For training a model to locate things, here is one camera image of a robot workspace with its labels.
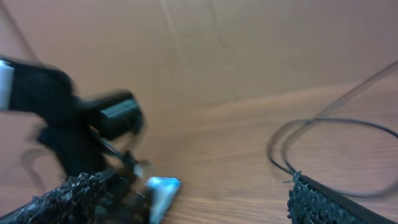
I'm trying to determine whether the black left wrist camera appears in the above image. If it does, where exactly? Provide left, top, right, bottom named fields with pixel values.
left=90, top=90, right=144, bottom=140

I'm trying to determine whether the cardboard back panel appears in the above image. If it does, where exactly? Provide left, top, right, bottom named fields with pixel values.
left=4, top=0, right=397, bottom=110

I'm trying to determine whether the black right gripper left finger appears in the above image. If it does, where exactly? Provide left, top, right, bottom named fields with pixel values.
left=1, top=172, right=124, bottom=224

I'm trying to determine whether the black USB charging cable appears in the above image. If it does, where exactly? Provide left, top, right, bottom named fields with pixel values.
left=266, top=60, right=398, bottom=198

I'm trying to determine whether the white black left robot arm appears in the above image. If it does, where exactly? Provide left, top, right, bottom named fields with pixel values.
left=1, top=58, right=155, bottom=223

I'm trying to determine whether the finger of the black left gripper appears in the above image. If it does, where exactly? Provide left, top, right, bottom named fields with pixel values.
left=118, top=151, right=154, bottom=224

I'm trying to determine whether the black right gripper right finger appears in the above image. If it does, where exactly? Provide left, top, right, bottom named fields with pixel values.
left=287, top=172, right=397, bottom=224

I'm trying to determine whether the Samsung Galaxy smartphone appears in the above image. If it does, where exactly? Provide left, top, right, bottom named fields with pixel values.
left=146, top=177, right=182, bottom=224

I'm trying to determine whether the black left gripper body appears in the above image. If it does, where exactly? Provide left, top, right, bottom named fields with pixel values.
left=37, top=96, right=120, bottom=176

